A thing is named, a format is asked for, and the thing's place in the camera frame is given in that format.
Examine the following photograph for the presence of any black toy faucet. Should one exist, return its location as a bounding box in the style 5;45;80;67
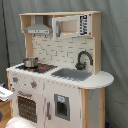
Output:
75;51;93;70

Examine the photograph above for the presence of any cabinet door with dispenser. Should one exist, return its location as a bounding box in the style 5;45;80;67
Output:
45;82;81;128

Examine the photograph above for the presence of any black stove top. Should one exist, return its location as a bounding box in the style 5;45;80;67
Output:
18;63;55;73

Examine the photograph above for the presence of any left red stove knob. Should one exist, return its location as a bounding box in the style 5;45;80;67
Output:
12;76;19;83

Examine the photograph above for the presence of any red stove knob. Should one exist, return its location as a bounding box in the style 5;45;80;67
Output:
31;81;37;88
12;76;19;83

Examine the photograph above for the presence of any grey range hood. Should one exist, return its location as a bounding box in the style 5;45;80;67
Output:
24;15;52;35

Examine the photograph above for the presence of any grey toy sink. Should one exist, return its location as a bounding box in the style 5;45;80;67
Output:
52;68;92;81

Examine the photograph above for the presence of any right red stove knob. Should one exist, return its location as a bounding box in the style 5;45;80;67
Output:
31;81;37;88

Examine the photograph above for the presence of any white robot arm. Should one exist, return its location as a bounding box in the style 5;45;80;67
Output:
0;86;35;128

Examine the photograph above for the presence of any white microwave door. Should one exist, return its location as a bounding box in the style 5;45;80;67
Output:
52;14;91;40

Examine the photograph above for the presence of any wooden toy kitchen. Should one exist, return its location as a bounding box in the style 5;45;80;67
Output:
7;11;114;128

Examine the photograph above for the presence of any small steel pot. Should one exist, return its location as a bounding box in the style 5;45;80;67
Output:
23;57;39;68

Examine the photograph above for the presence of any oven door with window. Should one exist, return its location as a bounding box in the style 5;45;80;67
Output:
17;91;37;123

